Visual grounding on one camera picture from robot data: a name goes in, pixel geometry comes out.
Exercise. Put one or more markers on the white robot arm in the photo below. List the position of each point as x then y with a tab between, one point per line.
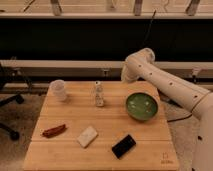
197	100

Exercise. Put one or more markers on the small white bottle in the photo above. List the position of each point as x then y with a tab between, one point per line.
99	100

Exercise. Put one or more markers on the green ceramic bowl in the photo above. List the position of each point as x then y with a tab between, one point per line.
141	106

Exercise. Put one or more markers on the clear plastic cup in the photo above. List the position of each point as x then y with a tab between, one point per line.
58	89

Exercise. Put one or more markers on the black smartphone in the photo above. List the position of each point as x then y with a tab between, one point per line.
123	146

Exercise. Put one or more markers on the brown red snack bar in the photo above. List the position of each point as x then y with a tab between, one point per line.
54	131

